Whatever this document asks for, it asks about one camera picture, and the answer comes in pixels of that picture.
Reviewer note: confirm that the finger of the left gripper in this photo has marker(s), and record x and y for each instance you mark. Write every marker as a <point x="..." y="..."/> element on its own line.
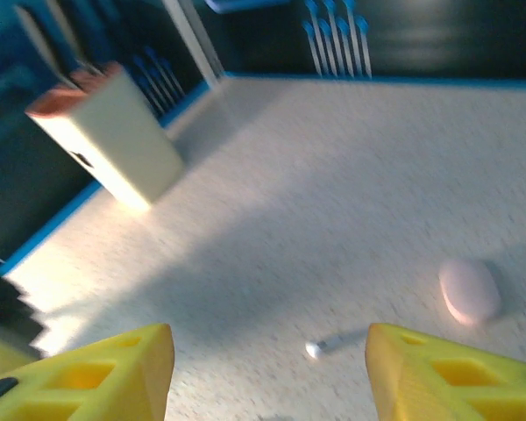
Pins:
<point x="4" y="307"/>

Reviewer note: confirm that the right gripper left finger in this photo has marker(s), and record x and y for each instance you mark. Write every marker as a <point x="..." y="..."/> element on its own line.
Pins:
<point x="92" y="381"/>

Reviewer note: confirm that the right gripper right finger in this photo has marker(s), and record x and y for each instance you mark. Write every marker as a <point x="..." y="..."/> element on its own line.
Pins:
<point x="456" y="381"/>

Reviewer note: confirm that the pink earbud case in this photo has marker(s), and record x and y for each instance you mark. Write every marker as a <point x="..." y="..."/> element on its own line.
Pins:
<point x="469" y="291"/>

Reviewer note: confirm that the blue table border strip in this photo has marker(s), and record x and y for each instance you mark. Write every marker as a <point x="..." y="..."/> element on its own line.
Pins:
<point x="48" y="230"/>

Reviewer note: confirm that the white earbud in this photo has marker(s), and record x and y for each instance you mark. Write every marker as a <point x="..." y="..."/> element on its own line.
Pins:
<point x="313" y="349"/>

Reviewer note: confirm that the cream knife block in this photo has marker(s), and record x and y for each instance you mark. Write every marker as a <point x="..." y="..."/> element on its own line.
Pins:
<point x="114" y="140"/>

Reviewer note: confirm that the aluminium frame post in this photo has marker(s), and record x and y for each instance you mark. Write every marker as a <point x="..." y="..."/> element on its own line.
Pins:
<point x="197" y="44"/>

